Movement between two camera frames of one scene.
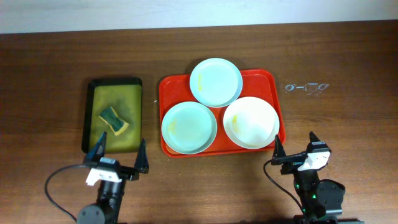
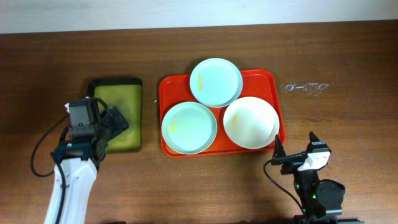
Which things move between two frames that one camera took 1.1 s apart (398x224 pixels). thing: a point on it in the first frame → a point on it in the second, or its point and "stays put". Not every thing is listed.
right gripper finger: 313,138 stays put
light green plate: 189,127 stays put
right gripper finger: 278,151 stays put
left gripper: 125,170 → 115,121
